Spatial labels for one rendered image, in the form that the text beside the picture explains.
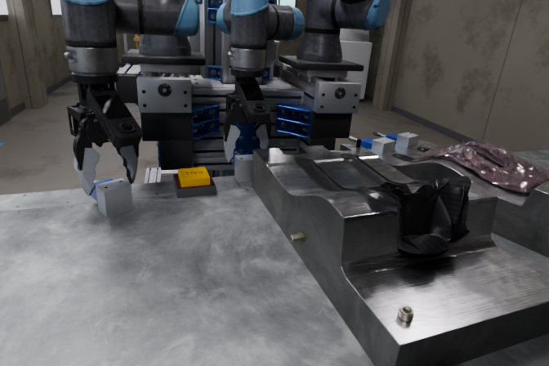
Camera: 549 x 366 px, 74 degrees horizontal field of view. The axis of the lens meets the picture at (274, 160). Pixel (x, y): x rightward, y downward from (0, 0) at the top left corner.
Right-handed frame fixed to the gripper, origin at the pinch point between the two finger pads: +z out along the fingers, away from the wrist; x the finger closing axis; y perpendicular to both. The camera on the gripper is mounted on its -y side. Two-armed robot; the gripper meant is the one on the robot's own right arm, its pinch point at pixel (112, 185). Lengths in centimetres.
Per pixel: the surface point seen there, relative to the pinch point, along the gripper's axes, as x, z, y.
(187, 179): -13.7, 1.4, -3.6
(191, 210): -10.6, 5.0, -9.5
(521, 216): -48, 0, -57
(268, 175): -22.3, -2.1, -18.2
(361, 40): -492, -10, 239
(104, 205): 2.5, 2.5, -2.1
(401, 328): -7, -1, -53
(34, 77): -98, 48, 425
